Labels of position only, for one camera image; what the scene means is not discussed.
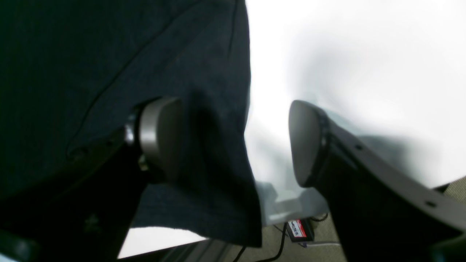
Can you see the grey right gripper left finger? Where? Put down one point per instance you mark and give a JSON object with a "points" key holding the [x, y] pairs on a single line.
{"points": [[154, 131]]}

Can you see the black device with red label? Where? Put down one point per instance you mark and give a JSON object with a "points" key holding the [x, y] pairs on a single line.
{"points": [[300, 230]]}

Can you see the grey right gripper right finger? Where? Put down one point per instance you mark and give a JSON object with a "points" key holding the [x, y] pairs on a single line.
{"points": [[380, 214]]}

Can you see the black T-shirt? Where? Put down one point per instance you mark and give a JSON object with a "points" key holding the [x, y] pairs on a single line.
{"points": [[72, 70]]}

